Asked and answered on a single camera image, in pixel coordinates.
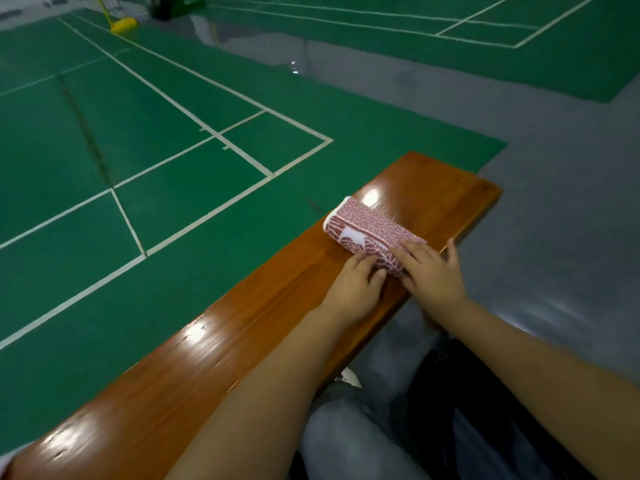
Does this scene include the person's right hand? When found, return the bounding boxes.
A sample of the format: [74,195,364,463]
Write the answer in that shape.
[389,237,472,323]

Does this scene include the person's left hand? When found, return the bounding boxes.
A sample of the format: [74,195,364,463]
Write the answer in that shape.
[319,251,389,328]

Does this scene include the red patterned towel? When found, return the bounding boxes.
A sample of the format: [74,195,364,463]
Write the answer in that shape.
[322,195,430,279]

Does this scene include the person's left forearm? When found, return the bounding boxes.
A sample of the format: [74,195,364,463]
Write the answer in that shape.
[165,303,353,480]

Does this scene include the person's right forearm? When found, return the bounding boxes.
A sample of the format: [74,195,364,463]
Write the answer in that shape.
[438,297,640,480]

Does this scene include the person's grey trousers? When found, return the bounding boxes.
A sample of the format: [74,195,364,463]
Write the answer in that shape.
[298,323,473,480]

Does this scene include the brown wooden bench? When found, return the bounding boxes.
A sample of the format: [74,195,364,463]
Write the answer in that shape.
[0,151,504,480]

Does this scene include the black sports bag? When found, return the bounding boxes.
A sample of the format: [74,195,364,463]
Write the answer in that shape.
[148,0,208,22]

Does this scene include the yellow net post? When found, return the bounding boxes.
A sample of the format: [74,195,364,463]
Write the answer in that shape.
[92,0,140,37]

